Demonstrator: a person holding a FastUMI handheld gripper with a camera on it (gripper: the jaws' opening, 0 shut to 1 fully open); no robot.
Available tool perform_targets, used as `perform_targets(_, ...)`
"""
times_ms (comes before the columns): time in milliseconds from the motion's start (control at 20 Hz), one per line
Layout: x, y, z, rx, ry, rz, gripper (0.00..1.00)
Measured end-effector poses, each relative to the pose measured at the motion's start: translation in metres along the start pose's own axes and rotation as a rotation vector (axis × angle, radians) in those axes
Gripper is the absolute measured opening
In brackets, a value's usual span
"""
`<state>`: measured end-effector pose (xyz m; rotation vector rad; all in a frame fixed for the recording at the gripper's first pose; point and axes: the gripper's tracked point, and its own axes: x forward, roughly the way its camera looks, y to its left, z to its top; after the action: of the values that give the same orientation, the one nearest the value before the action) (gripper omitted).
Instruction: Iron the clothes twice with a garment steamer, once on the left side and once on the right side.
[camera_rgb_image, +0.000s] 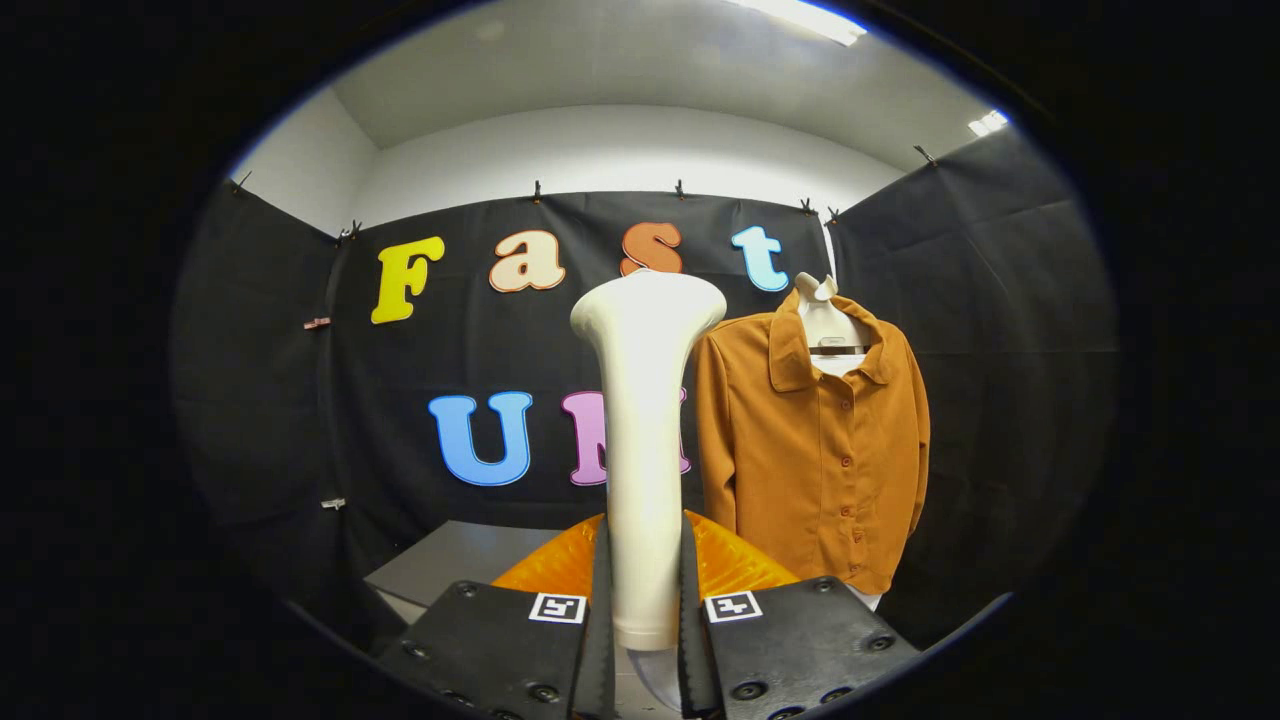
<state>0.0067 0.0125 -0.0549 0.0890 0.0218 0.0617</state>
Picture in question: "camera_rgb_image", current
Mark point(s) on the long ceiling light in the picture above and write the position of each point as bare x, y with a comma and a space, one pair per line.
810, 18

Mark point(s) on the grey cabinet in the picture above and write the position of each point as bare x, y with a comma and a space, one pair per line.
450, 565

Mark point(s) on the white garment hanger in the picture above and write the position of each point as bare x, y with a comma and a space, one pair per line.
825, 325

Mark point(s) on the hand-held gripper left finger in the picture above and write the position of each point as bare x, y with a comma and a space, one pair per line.
602, 650

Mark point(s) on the orange button shirt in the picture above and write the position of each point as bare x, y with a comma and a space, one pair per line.
800, 450

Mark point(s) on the black backdrop cloth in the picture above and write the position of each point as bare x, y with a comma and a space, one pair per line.
560, 340

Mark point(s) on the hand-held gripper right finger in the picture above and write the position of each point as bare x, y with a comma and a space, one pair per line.
692, 650

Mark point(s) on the white garment steamer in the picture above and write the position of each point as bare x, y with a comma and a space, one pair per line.
645, 450

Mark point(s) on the small ceiling light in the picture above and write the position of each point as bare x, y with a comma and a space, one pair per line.
988, 122

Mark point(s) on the white stand base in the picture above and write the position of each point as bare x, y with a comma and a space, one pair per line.
866, 598

